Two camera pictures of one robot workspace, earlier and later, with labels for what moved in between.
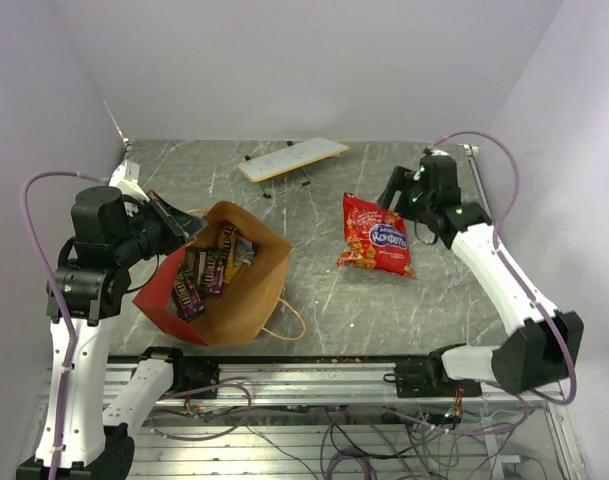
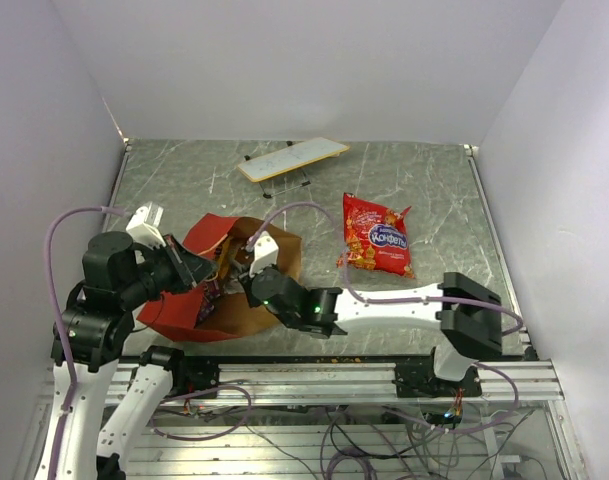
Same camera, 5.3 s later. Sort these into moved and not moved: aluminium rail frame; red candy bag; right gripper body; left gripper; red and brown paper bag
Moved: red and brown paper bag; right gripper body; left gripper
Not moved: red candy bag; aluminium rail frame
